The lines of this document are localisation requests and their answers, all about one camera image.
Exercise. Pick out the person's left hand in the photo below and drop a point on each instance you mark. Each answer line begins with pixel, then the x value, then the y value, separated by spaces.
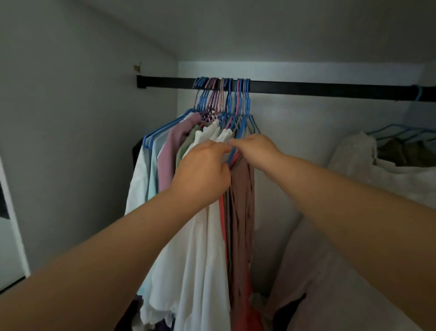
pixel 201 174

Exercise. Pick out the person's right hand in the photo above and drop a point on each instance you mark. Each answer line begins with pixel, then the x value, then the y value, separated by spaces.
pixel 259 151

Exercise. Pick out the blue plastic hanger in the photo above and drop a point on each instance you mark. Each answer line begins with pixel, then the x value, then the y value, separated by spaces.
pixel 242 128
pixel 418 93

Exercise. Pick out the clothes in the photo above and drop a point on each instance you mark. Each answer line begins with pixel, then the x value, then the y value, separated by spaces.
pixel 190 272

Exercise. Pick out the person's right forearm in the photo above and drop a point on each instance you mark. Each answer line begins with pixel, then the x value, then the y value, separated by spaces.
pixel 357 218

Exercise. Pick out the person's left forearm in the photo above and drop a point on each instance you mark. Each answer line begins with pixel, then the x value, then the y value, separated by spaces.
pixel 102 269

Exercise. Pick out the black clothes rail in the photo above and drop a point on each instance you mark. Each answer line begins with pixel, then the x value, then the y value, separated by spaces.
pixel 323 89

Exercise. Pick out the small brass wall fitting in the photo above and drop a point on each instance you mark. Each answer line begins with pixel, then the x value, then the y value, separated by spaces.
pixel 137 67

